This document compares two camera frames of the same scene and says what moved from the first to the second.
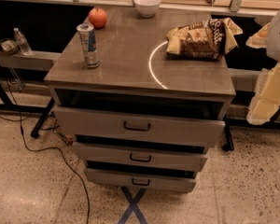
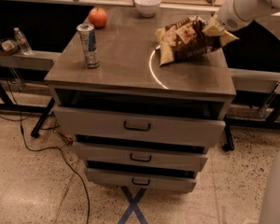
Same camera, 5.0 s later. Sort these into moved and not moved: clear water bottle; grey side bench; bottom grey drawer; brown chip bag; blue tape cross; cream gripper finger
Moved: brown chip bag; cream gripper finger
Not moved: blue tape cross; clear water bottle; grey side bench; bottom grey drawer
